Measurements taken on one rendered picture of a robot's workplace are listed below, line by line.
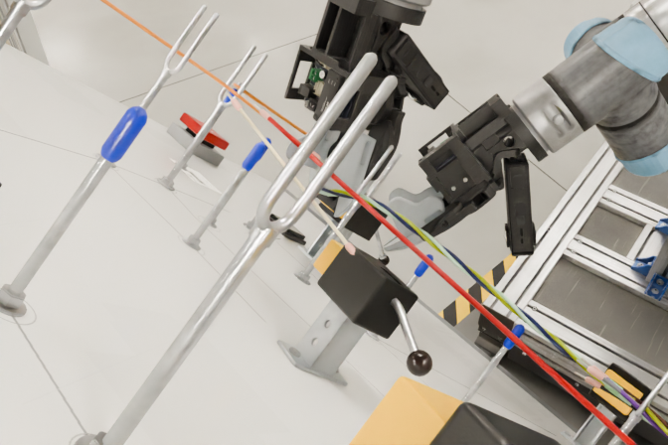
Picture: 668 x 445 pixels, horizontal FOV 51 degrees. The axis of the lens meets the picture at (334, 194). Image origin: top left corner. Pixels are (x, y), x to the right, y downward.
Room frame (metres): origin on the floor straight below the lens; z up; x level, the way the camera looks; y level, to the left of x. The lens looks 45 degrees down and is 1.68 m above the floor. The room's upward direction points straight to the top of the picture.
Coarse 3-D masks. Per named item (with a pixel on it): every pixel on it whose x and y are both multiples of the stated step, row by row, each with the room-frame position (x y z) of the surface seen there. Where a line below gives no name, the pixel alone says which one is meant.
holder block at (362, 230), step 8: (328, 208) 0.49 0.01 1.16; (360, 208) 0.48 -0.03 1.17; (376, 208) 0.50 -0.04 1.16; (352, 216) 0.48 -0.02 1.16; (360, 216) 0.48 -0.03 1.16; (368, 216) 0.49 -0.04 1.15; (384, 216) 0.50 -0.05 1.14; (352, 224) 0.48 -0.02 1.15; (360, 224) 0.48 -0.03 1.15; (368, 224) 0.49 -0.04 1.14; (376, 224) 0.49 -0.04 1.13; (360, 232) 0.48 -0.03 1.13; (368, 232) 0.49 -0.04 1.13; (368, 240) 0.49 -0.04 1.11
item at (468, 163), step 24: (480, 120) 0.59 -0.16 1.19; (504, 120) 0.58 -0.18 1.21; (456, 144) 0.56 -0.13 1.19; (480, 144) 0.57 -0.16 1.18; (504, 144) 0.58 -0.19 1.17; (528, 144) 0.55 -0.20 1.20; (432, 168) 0.55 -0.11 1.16; (456, 168) 0.55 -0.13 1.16; (480, 168) 0.54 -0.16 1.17; (456, 192) 0.54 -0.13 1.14; (480, 192) 0.53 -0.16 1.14
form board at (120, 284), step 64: (0, 64) 0.50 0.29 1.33; (0, 128) 0.33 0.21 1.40; (64, 128) 0.42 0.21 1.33; (0, 192) 0.24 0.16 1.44; (64, 192) 0.28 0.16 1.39; (128, 192) 0.35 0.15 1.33; (192, 192) 0.45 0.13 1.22; (256, 192) 0.65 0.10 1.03; (0, 256) 0.18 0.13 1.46; (64, 256) 0.20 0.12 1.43; (128, 256) 0.24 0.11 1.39; (192, 256) 0.29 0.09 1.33; (0, 320) 0.14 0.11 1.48; (64, 320) 0.15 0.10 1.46; (128, 320) 0.17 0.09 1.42; (256, 320) 0.24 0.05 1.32; (0, 384) 0.10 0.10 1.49; (64, 384) 0.12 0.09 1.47; (128, 384) 0.13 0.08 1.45; (192, 384) 0.15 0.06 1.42; (256, 384) 0.17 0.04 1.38; (320, 384) 0.20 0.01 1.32; (384, 384) 0.24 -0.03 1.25; (448, 384) 0.31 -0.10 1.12; (512, 384) 0.44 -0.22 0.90
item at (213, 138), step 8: (184, 112) 0.69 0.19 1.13; (184, 120) 0.67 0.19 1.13; (192, 120) 0.67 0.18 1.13; (192, 128) 0.66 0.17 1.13; (200, 128) 0.66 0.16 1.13; (208, 136) 0.65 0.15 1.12; (216, 136) 0.66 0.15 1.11; (208, 144) 0.66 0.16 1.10; (216, 144) 0.66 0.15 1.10; (224, 144) 0.66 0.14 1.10
